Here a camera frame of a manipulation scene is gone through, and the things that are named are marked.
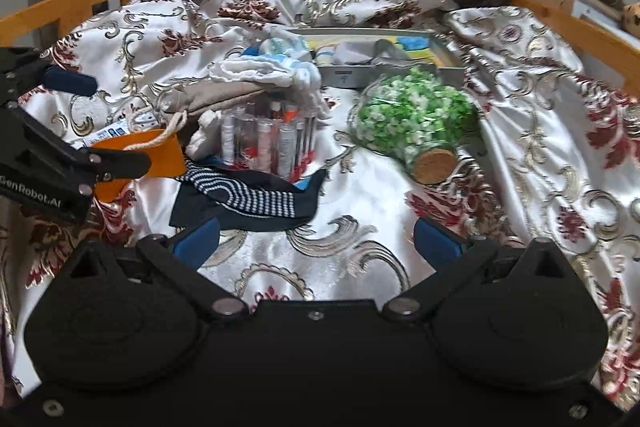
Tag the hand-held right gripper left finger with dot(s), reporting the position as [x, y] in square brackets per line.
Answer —
[200, 239]

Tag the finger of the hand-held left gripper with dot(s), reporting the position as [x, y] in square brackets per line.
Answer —
[120, 166]
[70, 82]

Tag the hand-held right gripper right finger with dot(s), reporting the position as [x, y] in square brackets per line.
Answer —
[435, 242]

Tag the white floral fuzzy cloth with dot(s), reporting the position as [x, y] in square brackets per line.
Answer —
[205, 134]

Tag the metal tray with cartoon print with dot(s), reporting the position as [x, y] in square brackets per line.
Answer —
[350, 77]

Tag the tissue packet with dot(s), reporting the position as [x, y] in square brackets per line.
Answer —
[280, 49]

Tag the grey cloth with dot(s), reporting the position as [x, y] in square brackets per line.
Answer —
[360, 52]

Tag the blue and white milk carton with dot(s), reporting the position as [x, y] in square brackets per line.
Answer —
[140, 123]

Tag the navy striped sock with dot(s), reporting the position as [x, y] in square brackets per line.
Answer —
[250, 202]

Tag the pack of clear vials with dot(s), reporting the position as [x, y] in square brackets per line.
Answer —
[270, 137]

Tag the glass jar of green candies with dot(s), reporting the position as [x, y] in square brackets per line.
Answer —
[415, 107]

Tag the white ruffled sock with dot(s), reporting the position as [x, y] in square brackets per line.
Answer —
[250, 69]

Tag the floral satin blanket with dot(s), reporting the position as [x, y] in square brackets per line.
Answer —
[525, 82]

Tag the plush toy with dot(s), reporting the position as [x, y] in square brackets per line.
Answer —
[631, 16]

